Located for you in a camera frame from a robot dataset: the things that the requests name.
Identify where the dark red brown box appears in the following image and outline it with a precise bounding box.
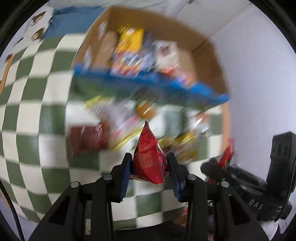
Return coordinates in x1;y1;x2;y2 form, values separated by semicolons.
67;123;109;156

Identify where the cardboard box with milk print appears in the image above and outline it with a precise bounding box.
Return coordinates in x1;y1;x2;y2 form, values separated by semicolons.
72;5;229;109

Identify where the braised egg snack packet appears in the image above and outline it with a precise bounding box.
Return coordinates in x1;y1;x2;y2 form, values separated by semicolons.
134;102;156;120

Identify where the bear print pillow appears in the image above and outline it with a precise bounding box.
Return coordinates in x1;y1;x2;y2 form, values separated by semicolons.
13;6;54;53

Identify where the black cable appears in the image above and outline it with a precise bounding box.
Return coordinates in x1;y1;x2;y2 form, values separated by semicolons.
0;180;26;241

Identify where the blue bed sheet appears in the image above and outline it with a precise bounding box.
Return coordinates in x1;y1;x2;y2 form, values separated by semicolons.
42;6;105;39

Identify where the green white checkered quilt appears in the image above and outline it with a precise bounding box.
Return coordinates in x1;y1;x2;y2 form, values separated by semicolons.
1;34;223;230

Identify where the small red snack packet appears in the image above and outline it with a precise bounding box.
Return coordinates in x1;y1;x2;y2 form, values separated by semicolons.
131;121;168;185

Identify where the yellow snack bag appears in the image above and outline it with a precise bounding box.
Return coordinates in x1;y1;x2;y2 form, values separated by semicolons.
115;26;144;52

